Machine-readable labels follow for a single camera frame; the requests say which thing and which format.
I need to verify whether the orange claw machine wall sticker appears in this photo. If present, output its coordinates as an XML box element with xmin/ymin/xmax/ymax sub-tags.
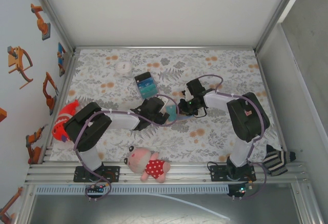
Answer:
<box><xmin>7</xmin><ymin>46</ymin><xmax>34</xmax><ymax>90</ymax></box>

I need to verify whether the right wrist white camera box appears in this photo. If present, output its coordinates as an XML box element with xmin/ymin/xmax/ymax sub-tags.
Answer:
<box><xmin>182</xmin><ymin>89</ymin><xmax>195</xmax><ymax>101</ymax></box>

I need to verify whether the black credit card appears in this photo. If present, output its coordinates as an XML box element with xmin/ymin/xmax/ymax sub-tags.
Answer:
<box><xmin>134</xmin><ymin>72</ymin><xmax>152</xmax><ymax>82</ymax></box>

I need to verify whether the green teal credit card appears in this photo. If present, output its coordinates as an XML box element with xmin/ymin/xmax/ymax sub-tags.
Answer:
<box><xmin>139</xmin><ymin>89</ymin><xmax>157</xmax><ymax>99</ymax></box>

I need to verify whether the thin white tube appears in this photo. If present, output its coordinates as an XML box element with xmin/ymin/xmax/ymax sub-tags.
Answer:
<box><xmin>143</xmin><ymin>192</ymin><xmax>231</xmax><ymax>221</ymax></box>

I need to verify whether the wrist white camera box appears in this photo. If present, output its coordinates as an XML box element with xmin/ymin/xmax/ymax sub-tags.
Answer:
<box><xmin>182</xmin><ymin>89</ymin><xmax>195</xmax><ymax>101</ymax></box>
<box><xmin>159</xmin><ymin>97</ymin><xmax>170</xmax><ymax>112</ymax></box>

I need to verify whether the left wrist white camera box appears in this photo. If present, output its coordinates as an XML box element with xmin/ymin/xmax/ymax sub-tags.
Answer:
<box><xmin>159</xmin><ymin>97</ymin><xmax>170</xmax><ymax>112</ymax></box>

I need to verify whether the black white striped knit sock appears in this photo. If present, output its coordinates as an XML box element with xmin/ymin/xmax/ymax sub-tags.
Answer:
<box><xmin>262</xmin><ymin>144</ymin><xmax>297</xmax><ymax>177</ymax></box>

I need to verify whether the red orange plush toy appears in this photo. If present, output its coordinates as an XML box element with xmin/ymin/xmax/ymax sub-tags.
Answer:
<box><xmin>52</xmin><ymin>99</ymin><xmax>80</xmax><ymax>142</ymax></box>

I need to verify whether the pink pig plush toy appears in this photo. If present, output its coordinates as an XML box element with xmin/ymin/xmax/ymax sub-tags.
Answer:
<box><xmin>124</xmin><ymin>145</ymin><xmax>172</xmax><ymax>184</ymax></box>

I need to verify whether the blue card box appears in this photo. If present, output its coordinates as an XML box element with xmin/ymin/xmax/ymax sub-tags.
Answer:
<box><xmin>133</xmin><ymin>71</ymin><xmax>158</xmax><ymax>100</ymax></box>

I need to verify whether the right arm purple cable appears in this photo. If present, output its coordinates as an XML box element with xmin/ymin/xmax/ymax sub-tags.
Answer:
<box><xmin>197</xmin><ymin>74</ymin><xmax>270</xmax><ymax>200</ymax></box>

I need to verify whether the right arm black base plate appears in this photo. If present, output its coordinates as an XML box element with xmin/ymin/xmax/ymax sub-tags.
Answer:
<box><xmin>210</xmin><ymin>164</ymin><xmax>257</xmax><ymax>182</ymax></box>

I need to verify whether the blue white print credit card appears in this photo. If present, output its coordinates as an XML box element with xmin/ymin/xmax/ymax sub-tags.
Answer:
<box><xmin>135</xmin><ymin>79</ymin><xmax>155</xmax><ymax>91</ymax></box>

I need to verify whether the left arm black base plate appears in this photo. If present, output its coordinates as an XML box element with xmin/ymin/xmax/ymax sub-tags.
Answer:
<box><xmin>73</xmin><ymin>166</ymin><xmax>121</xmax><ymax>183</ymax></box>

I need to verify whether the white slotted cable duct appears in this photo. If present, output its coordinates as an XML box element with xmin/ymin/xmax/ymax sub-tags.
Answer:
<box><xmin>35</xmin><ymin>185</ymin><xmax>230</xmax><ymax>195</ymax></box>

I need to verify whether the wide aluminium frame rail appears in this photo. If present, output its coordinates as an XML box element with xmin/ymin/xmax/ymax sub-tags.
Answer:
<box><xmin>24</xmin><ymin>161</ymin><xmax>312</xmax><ymax>186</ymax></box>

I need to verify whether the small white square container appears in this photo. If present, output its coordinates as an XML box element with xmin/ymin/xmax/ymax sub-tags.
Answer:
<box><xmin>114</xmin><ymin>61</ymin><xmax>133</xmax><ymax>75</ymax></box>

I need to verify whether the floral patterned table mat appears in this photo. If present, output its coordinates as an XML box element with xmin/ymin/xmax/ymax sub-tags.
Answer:
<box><xmin>50</xmin><ymin>48</ymin><xmax>282</xmax><ymax>164</ymax></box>

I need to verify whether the blue orange machine wall sticker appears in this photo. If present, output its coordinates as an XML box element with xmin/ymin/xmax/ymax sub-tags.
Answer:
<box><xmin>56</xmin><ymin>42</ymin><xmax>69</xmax><ymax>77</ymax></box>

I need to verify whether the narrow aluminium frame rail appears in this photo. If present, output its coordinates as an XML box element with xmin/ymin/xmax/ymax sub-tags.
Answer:
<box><xmin>40</xmin><ymin>51</ymin><xmax>80</xmax><ymax>163</ymax></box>
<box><xmin>73</xmin><ymin>45</ymin><xmax>258</xmax><ymax>52</ymax></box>

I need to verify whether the aluminium frame post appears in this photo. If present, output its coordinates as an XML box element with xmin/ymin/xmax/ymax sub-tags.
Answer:
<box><xmin>27</xmin><ymin>0</ymin><xmax>77</xmax><ymax>55</ymax></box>
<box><xmin>253</xmin><ymin>0</ymin><xmax>312</xmax><ymax>54</ymax></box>

